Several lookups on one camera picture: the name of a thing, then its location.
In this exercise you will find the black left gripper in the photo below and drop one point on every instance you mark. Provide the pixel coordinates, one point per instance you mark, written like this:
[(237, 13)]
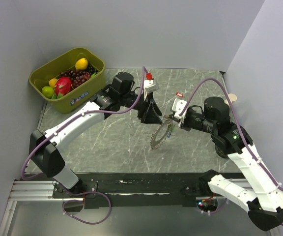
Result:
[(149, 111)]

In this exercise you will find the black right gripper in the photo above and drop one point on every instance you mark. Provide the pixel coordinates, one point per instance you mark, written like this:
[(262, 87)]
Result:
[(184, 125)]

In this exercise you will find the red key tag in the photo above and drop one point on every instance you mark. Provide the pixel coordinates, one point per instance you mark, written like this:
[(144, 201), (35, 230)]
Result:
[(179, 94)]

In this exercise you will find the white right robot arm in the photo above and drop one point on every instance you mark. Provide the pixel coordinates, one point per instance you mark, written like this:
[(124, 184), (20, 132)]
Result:
[(264, 202)]

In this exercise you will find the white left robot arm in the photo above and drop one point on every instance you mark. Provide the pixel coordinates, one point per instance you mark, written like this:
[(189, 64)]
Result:
[(45, 147)]

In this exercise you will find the black tape roll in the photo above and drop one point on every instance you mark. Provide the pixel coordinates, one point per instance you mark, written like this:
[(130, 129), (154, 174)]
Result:
[(220, 152)]

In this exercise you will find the soap pump bottle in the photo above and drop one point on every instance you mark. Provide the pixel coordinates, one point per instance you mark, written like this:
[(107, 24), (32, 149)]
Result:
[(231, 98)]

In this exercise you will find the olive green plastic bin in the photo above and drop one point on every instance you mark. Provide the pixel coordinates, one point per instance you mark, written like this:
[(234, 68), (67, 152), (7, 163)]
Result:
[(66, 104)]

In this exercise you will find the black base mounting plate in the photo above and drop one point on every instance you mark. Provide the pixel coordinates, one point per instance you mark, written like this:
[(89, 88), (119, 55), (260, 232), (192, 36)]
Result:
[(137, 190)]

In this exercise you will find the dark red grape bunch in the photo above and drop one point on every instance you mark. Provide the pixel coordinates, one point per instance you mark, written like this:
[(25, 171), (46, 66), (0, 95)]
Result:
[(78, 77)]

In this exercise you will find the yellow lemon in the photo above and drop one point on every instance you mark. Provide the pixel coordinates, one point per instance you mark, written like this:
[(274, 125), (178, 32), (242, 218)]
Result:
[(81, 64)]

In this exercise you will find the red dragon fruit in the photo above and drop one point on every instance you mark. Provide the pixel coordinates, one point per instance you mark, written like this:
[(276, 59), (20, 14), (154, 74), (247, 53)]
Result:
[(63, 86)]

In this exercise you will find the small orange fruit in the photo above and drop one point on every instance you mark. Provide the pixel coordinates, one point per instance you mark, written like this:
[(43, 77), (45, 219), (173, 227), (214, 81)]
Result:
[(52, 82)]

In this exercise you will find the green lime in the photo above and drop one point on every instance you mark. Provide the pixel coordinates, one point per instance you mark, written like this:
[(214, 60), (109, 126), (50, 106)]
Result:
[(48, 91)]

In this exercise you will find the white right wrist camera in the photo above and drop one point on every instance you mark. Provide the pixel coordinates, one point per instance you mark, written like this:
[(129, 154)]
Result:
[(177, 108)]

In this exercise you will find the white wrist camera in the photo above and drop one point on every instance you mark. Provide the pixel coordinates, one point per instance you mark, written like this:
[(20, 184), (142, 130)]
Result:
[(149, 86), (177, 108)]

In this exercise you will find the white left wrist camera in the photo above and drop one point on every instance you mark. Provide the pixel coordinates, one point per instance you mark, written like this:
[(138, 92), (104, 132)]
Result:
[(149, 86)]

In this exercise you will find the aluminium rail frame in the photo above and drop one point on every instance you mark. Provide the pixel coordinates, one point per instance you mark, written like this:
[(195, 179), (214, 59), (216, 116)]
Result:
[(26, 202)]

